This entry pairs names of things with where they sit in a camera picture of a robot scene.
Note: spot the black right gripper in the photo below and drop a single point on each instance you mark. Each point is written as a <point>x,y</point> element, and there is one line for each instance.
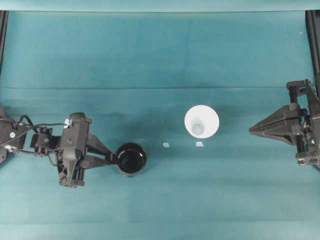
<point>307,134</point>

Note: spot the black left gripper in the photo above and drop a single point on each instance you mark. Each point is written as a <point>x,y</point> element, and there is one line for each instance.
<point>74,143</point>

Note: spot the black cup holder with handle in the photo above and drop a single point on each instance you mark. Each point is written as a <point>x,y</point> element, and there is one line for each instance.
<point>131,159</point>

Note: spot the white paper cup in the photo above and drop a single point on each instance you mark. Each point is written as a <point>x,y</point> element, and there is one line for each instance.
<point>201,121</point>

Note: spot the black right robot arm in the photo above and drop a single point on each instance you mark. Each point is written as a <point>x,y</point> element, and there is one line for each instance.
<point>298,123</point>

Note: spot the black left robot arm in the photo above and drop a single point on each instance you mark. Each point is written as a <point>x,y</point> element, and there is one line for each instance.
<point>27,138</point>

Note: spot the small clear tape right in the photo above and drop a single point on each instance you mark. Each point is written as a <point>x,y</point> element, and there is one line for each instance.
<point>199,144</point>

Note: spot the teal table cloth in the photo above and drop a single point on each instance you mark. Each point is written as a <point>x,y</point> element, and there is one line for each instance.
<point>136,67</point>

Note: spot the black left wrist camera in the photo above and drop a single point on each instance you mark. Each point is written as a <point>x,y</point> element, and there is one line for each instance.
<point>77,118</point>

